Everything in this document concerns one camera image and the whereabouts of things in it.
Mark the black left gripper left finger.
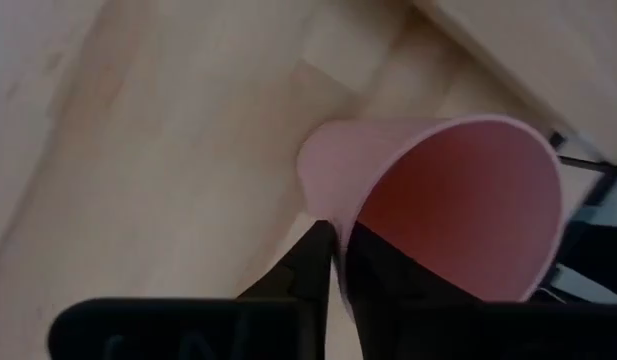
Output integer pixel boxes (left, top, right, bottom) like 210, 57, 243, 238
236, 219, 338, 302

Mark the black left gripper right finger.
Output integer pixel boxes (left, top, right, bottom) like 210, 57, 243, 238
344, 222, 490, 360

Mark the pale pink plastic cup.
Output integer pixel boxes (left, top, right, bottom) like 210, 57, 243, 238
296, 113, 566, 322

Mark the wooden shelf board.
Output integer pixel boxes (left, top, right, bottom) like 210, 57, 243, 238
412, 0, 617, 166

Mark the black metal shelf frame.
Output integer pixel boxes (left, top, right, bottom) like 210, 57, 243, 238
546, 128, 617, 211

